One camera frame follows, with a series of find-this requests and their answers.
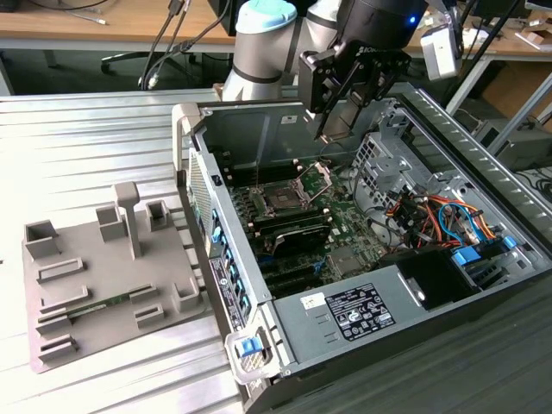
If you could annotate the silver table leg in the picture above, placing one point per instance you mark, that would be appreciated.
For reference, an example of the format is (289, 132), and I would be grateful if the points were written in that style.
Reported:
(524, 110)

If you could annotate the open grey PC case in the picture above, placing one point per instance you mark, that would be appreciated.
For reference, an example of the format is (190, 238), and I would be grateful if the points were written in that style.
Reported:
(259, 129)

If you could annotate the silver chipset heatsink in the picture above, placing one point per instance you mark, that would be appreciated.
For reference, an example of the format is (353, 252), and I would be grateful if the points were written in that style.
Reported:
(347, 261)

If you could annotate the blue disk carrier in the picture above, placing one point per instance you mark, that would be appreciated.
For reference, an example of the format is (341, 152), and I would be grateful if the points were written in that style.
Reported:
(466, 257)

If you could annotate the green RAM stick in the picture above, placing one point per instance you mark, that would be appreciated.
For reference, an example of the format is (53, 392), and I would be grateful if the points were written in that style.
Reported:
(99, 305)

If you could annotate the black office chair base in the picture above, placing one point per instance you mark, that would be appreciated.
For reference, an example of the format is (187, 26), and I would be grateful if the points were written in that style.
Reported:
(129, 56)

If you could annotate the grey power supply with labels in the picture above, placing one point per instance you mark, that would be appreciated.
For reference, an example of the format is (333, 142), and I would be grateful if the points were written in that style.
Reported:
(297, 340)

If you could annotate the black RAM slot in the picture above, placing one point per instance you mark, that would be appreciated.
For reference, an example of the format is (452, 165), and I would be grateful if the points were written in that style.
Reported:
(286, 215)
(293, 225)

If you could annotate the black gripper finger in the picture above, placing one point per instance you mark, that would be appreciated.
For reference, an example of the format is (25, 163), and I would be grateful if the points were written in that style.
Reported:
(384, 75)
(319, 82)

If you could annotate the green motherboard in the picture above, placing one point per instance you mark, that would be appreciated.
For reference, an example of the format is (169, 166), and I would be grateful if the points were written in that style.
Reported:
(358, 233)

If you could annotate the blue case latch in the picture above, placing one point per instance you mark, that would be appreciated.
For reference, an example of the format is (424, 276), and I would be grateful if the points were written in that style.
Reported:
(249, 347)

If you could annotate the blue plastic clip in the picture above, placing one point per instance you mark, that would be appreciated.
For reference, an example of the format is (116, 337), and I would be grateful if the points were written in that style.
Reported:
(509, 242)

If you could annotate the grey computer box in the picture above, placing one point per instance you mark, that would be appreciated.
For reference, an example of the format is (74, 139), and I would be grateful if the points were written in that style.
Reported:
(526, 146)

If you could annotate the white box with black insert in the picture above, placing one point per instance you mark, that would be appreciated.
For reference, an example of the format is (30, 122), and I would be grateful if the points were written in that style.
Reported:
(469, 38)

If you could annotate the black monitor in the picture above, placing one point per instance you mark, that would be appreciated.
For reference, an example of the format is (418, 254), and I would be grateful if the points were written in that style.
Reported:
(496, 8)

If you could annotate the wooden desk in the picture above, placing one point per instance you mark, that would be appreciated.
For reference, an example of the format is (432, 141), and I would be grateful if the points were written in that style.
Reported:
(509, 48)

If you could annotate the brown cardboard piece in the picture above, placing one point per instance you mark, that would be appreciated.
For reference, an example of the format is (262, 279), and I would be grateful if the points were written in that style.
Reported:
(535, 39)

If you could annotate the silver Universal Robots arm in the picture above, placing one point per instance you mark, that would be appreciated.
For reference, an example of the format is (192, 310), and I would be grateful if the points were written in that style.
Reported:
(254, 64)

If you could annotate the grey plastic parts rack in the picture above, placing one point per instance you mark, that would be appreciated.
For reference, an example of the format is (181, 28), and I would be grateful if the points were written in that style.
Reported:
(142, 267)

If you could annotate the silver perforated drive cage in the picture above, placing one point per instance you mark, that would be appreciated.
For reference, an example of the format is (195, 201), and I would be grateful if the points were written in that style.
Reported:
(371, 155)

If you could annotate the black plastic box cover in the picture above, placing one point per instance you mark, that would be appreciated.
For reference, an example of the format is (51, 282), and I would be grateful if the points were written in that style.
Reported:
(431, 276)

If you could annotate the black expansion slot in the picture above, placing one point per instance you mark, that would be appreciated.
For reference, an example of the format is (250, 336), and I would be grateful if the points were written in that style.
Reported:
(297, 284)
(289, 269)

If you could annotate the black slanted pole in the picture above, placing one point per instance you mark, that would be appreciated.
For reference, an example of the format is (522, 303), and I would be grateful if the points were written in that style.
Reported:
(468, 71)

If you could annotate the CPU socket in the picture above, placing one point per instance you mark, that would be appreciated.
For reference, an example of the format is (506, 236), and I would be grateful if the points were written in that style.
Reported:
(280, 199)

